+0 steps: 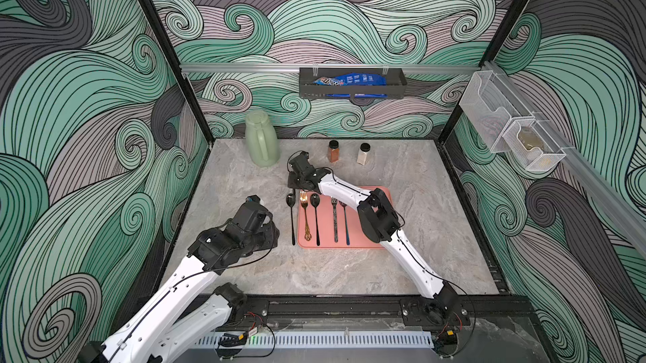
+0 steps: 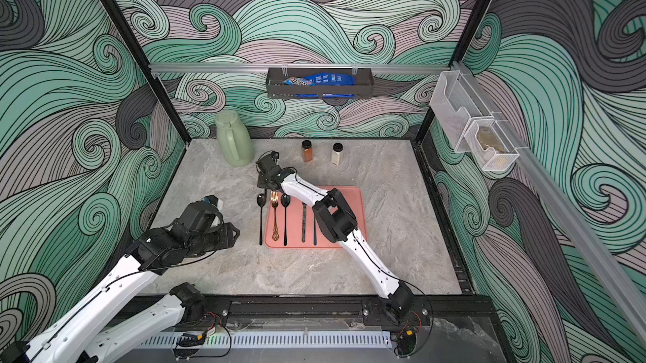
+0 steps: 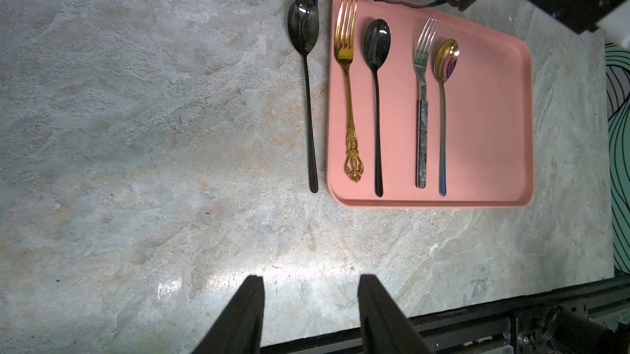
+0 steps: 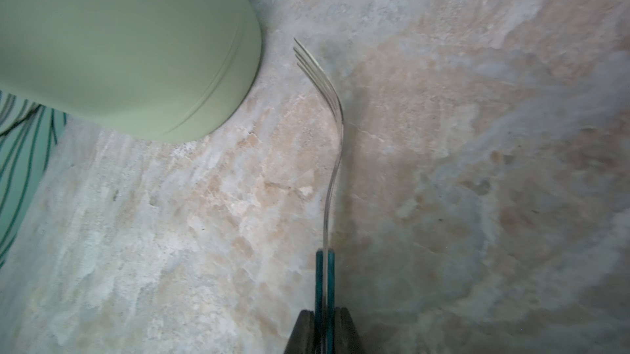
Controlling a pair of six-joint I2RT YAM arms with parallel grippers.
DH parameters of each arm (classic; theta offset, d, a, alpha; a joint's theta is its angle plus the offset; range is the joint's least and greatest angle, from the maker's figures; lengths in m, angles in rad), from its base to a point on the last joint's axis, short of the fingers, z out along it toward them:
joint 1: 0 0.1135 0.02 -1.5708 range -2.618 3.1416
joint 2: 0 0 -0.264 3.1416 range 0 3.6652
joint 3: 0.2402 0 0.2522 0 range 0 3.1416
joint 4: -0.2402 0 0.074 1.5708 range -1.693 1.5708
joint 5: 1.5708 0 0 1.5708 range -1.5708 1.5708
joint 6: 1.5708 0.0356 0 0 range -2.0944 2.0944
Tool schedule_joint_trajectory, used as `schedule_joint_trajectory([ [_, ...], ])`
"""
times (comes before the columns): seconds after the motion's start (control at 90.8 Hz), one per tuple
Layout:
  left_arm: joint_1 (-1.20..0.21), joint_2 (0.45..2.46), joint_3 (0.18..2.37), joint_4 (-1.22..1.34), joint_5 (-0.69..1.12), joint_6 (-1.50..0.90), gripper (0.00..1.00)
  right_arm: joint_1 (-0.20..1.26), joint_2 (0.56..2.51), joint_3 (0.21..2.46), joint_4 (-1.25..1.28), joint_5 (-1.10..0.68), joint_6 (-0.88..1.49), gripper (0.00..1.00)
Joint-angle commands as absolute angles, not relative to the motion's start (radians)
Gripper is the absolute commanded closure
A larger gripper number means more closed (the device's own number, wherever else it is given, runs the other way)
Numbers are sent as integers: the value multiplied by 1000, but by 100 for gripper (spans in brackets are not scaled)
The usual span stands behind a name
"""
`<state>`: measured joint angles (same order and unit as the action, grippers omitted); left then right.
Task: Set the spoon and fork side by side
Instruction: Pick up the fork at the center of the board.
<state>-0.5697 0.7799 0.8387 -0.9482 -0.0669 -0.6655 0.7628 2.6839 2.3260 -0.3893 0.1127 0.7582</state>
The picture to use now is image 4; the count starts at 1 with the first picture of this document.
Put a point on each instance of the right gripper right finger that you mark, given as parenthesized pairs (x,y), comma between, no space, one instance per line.
(346,336)

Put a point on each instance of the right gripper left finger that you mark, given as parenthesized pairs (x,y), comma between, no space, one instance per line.
(302,337)

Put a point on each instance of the green pitcher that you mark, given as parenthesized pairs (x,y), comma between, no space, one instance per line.
(161,70)

